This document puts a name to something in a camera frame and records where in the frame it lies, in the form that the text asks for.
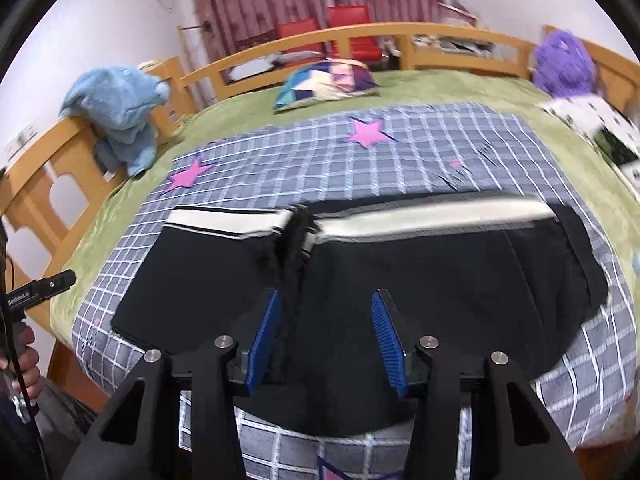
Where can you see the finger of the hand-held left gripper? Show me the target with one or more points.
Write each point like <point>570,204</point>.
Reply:
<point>55,282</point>

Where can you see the white wall switch panel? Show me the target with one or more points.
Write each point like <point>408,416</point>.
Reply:
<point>22,140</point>

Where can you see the white star-print pillow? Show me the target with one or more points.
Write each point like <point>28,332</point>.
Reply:
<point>585,110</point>

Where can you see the person's left hand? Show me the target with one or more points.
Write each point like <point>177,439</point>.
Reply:
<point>27,372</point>

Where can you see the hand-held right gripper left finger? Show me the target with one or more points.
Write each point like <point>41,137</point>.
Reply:
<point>260,345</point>

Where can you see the red chair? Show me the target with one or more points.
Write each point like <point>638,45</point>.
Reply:
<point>297,30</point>
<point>350,17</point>

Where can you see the person's left forearm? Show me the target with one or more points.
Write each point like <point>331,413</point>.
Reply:
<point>15,452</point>

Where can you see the purple plush toy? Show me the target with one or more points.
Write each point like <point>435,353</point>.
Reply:
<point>562,65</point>

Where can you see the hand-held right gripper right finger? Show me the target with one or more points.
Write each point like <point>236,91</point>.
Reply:
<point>387,345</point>

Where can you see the pile of boxes and papers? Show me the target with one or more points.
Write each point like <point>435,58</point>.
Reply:
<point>455,40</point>

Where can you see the green bedsheet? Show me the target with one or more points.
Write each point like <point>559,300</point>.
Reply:
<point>450,87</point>

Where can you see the grey checked star blanket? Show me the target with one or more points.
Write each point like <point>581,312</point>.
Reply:
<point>400,150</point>

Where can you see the geometric patterned pillow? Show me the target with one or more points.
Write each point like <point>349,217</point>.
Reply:
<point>325,82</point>

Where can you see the black pants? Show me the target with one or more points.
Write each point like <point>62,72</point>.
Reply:
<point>475,285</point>

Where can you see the wooden bed frame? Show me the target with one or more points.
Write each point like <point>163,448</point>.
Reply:
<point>30,190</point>

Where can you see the light blue plush blanket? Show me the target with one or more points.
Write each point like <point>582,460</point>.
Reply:
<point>120,110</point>

